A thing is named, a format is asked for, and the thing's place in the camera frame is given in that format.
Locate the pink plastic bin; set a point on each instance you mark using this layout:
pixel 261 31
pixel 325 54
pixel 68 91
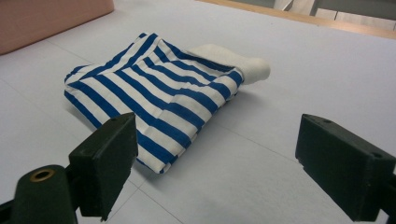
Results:
pixel 46 21

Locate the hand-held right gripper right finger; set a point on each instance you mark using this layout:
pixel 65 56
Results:
pixel 345 168

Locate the white sock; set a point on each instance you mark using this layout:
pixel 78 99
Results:
pixel 249 68

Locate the wooden table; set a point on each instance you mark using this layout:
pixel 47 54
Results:
pixel 342 26

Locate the blue white striped cloth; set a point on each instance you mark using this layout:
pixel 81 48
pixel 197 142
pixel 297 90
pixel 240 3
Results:
pixel 162 93

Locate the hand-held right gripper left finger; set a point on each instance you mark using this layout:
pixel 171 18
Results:
pixel 104 161

